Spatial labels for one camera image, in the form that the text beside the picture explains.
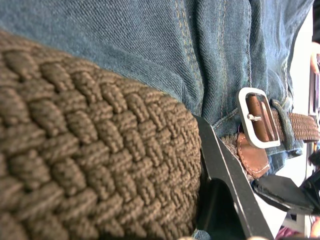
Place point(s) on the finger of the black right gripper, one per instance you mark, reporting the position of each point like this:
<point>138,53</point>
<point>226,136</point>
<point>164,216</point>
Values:
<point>280,192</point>
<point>313,187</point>

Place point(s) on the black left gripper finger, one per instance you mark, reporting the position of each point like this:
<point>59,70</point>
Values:
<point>232,190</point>

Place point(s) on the brown braided belt with buckle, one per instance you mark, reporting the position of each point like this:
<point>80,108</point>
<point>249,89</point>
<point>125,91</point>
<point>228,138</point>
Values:
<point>95,140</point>

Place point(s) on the blue denim shorts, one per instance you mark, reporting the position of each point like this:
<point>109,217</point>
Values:
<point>140,42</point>

